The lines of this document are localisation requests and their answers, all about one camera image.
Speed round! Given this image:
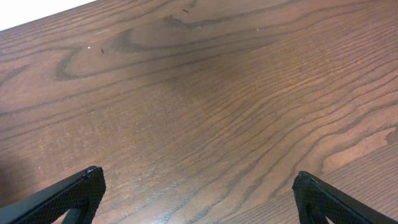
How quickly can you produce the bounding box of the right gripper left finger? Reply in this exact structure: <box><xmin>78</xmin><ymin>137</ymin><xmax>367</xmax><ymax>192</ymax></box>
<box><xmin>1</xmin><ymin>166</ymin><xmax>106</xmax><ymax>224</ymax></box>

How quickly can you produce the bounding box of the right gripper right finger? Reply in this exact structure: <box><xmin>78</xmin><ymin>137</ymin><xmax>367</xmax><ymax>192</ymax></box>
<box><xmin>292</xmin><ymin>171</ymin><xmax>397</xmax><ymax>224</ymax></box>

